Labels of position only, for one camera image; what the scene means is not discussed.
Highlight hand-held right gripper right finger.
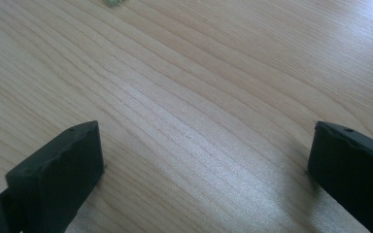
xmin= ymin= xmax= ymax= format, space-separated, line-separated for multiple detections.
xmin=306 ymin=120 xmax=373 ymax=233

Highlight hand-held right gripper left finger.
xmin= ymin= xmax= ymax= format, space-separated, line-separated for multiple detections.
xmin=5 ymin=120 xmax=105 ymax=233

